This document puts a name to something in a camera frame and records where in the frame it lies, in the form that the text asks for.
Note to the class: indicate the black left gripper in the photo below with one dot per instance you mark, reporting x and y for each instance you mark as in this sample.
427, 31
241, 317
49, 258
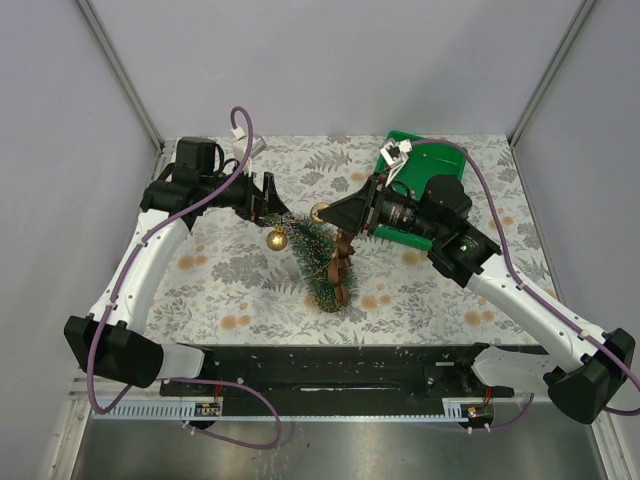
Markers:
255, 208

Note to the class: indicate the green plastic tray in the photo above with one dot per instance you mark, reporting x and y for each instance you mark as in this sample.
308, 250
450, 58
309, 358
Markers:
425, 161

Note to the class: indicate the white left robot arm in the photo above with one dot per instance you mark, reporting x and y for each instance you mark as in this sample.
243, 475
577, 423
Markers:
109, 341

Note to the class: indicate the gold glitter bauble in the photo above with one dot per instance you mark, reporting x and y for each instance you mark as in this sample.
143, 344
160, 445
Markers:
315, 212

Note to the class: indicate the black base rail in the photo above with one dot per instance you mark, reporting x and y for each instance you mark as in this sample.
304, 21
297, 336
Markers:
365, 382

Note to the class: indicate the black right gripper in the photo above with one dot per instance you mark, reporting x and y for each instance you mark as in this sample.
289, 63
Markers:
361, 209

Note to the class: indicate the small gold bauble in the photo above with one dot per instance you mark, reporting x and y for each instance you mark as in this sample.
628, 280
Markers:
277, 239

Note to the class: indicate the small green christmas tree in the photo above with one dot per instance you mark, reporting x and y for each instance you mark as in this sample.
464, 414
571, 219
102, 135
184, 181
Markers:
312, 245

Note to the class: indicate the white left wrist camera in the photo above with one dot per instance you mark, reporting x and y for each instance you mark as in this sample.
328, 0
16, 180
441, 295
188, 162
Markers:
240, 146

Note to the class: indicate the floral patterned table mat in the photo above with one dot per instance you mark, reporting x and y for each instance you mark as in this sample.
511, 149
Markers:
225, 286

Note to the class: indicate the aluminium frame post left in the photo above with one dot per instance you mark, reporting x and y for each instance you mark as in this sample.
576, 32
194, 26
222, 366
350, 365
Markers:
114, 62

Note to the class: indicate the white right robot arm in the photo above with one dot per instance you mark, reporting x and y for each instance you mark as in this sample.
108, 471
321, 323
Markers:
583, 366

